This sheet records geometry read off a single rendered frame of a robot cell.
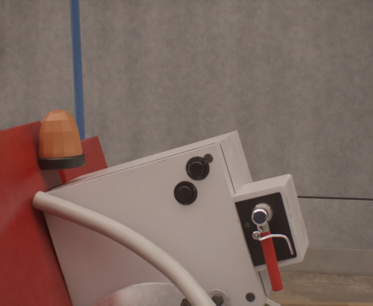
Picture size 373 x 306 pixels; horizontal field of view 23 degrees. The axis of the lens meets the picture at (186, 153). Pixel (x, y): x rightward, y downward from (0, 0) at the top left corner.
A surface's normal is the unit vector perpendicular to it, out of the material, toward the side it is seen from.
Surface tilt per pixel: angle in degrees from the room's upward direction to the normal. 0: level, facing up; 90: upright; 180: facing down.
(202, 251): 90
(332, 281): 0
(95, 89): 90
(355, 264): 90
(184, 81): 90
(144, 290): 81
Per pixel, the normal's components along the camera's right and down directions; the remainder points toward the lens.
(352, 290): 0.00, -0.99
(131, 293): -0.19, -0.03
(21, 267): 0.92, -0.31
